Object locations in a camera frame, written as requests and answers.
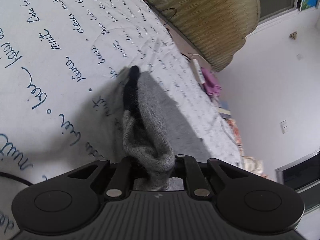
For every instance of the peach patterned cloth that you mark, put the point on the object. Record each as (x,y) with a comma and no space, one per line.
(233,128)

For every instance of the purple cloth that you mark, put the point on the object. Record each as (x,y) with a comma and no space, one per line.
(212,82)

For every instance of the grey sweater with navy sleeves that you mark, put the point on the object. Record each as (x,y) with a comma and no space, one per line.
(150,120)

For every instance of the olive padded headboard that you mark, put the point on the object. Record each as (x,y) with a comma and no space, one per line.
(212,17)

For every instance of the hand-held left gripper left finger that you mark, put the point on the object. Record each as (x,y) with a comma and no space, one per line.
(120,175)

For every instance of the white double light switch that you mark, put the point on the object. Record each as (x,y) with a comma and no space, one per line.
(283,127)

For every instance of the white jacket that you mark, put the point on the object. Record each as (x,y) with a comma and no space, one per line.
(252,165)

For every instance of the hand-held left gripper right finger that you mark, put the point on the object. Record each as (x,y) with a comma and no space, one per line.
(192,175)

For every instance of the white script-printed blanket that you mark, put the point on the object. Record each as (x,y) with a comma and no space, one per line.
(50,55)

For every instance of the dark framed window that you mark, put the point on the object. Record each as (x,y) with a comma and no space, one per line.
(300,175)

